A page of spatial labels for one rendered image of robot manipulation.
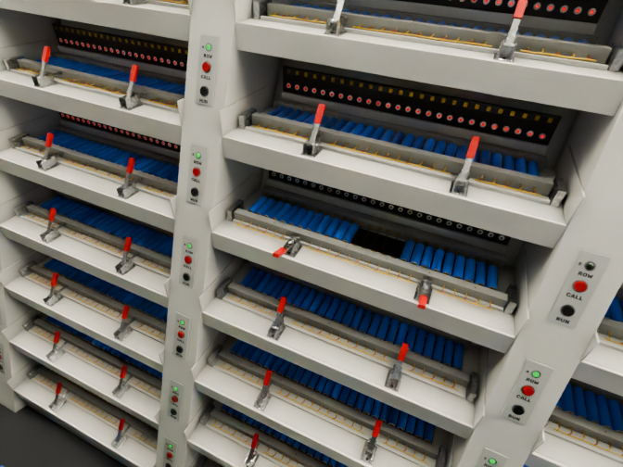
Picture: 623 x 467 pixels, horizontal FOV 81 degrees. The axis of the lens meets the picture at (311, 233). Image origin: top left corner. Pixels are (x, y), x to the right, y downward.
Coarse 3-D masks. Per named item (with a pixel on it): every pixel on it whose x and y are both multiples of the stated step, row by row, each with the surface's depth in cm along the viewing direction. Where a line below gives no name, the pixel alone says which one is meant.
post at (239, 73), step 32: (192, 0) 66; (224, 0) 64; (288, 0) 79; (192, 32) 67; (224, 32) 65; (192, 64) 69; (224, 64) 67; (256, 64) 74; (192, 96) 71; (224, 96) 68; (192, 128) 72; (224, 160) 74; (224, 192) 78; (192, 224) 78; (224, 256) 86; (192, 320) 85; (192, 352) 88; (192, 384) 91; (160, 416) 98; (192, 416) 96; (160, 448) 102; (192, 448) 102
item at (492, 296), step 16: (240, 208) 80; (256, 224) 78; (272, 224) 76; (288, 224) 77; (304, 240) 75; (320, 240) 73; (336, 240) 73; (336, 256) 72; (352, 256) 72; (368, 256) 70; (384, 256) 71; (400, 272) 70; (416, 272) 68; (432, 272) 68; (448, 288) 67; (464, 288) 66; (480, 288) 65; (496, 304) 65
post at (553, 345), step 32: (576, 128) 64; (608, 128) 50; (576, 160) 59; (608, 160) 50; (608, 192) 51; (576, 224) 53; (608, 224) 52; (544, 256) 59; (576, 256) 54; (608, 256) 53; (544, 288) 57; (608, 288) 54; (544, 320) 58; (512, 352) 61; (544, 352) 59; (576, 352) 57; (512, 384) 62; (544, 416) 62; (480, 448) 67; (512, 448) 65
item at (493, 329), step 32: (256, 192) 90; (224, 224) 79; (416, 224) 78; (256, 256) 76; (288, 256) 73; (320, 256) 73; (352, 288) 69; (384, 288) 67; (512, 288) 65; (416, 320) 67; (448, 320) 64; (480, 320) 63; (512, 320) 63
